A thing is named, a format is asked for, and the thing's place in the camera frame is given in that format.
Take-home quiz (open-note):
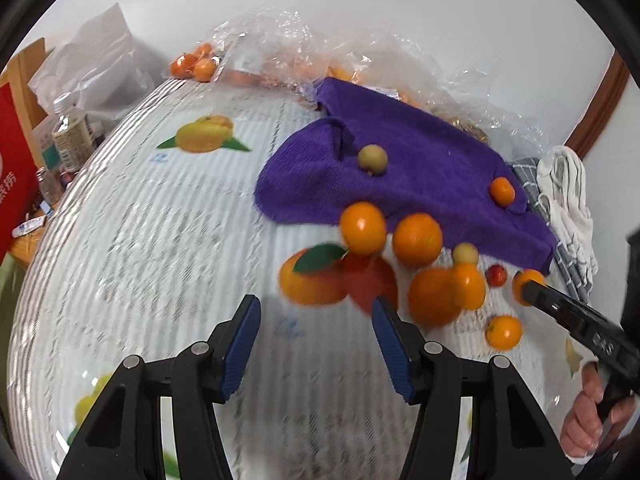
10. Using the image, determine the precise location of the large orange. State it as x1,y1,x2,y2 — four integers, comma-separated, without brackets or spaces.
408,267,463,330
392,213,444,268
340,202,388,256

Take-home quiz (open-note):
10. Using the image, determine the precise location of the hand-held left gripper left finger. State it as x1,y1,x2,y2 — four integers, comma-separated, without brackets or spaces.
57,294,262,480

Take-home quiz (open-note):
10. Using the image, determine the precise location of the purple towel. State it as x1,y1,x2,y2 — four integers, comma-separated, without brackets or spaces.
254,77,558,277

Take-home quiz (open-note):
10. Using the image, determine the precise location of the grey checked cloth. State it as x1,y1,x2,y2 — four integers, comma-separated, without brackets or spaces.
507,157,596,301

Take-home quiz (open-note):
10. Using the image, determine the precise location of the clear bag of oranges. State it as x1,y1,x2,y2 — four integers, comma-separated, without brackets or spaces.
167,20,248,83

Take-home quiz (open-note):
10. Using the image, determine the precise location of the person's right hand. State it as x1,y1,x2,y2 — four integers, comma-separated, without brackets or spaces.
560,359,637,467

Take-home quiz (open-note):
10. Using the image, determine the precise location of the brown wooden door frame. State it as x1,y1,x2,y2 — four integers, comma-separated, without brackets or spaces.
567,52,631,158

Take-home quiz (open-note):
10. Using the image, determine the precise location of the small pale yellow fruit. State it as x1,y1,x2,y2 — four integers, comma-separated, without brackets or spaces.
453,242,480,266

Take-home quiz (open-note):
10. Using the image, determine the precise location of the fruit-print tablecloth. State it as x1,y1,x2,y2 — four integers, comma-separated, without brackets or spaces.
7,77,601,480

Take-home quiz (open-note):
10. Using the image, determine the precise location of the red box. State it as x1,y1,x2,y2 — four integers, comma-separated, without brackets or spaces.
0,82,41,261

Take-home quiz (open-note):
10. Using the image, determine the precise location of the white plastic bag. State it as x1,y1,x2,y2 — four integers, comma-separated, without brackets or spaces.
27,2,153,116

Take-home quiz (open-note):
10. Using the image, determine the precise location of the medium orange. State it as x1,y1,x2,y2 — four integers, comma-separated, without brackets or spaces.
450,262,487,311

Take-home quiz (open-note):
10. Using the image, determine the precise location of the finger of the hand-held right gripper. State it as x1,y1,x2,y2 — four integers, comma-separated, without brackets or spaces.
520,280,583,333

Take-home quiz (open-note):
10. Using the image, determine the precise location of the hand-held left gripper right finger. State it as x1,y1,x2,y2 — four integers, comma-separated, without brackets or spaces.
371,295,576,480

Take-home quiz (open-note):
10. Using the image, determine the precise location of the wooden cabinet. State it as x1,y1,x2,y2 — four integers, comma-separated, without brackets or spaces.
0,37,56,126

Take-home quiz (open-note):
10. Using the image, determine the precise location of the clear plastic bottle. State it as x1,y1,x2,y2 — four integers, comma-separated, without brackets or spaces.
50,92,98,173

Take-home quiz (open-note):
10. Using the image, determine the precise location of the small orange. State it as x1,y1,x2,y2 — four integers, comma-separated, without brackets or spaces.
512,269,547,307
489,177,516,207
485,315,523,351

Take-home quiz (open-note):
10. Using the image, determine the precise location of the small glass bottle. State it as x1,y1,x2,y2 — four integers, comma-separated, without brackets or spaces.
35,166,63,206

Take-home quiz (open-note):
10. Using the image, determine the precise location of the white cloth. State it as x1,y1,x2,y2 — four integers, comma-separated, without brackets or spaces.
537,146,598,281

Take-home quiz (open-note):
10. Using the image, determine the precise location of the large crumpled clear plastic bag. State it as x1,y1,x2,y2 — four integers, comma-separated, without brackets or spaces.
215,0,551,156

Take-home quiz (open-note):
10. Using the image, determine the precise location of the yellow-green round fruit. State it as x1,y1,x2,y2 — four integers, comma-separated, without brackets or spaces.
357,144,388,176

